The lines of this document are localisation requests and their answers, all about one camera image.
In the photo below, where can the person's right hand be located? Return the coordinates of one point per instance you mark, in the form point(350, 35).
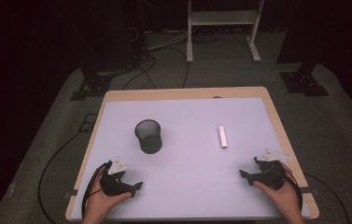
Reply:
point(284, 199)

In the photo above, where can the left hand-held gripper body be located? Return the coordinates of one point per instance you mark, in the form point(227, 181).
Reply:
point(112, 183)

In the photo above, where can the wooden table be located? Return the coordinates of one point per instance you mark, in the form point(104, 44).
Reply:
point(195, 92)

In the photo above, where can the black stand base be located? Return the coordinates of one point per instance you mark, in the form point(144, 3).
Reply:
point(94, 84)
point(303, 81)

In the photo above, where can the white stick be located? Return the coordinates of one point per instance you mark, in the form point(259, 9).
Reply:
point(222, 137)

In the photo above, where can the white table mat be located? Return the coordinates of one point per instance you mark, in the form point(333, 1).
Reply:
point(189, 174)

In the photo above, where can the person's left hand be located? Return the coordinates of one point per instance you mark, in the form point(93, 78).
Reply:
point(99, 203)

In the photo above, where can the black mesh pen holder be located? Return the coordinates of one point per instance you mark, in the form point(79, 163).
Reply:
point(148, 137)

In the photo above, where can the black tape strip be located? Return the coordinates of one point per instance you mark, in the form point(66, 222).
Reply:
point(309, 190)
point(70, 194)

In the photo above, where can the white metal stand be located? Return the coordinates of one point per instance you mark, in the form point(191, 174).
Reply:
point(222, 18)

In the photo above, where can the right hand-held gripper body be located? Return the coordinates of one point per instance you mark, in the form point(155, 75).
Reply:
point(270, 177)

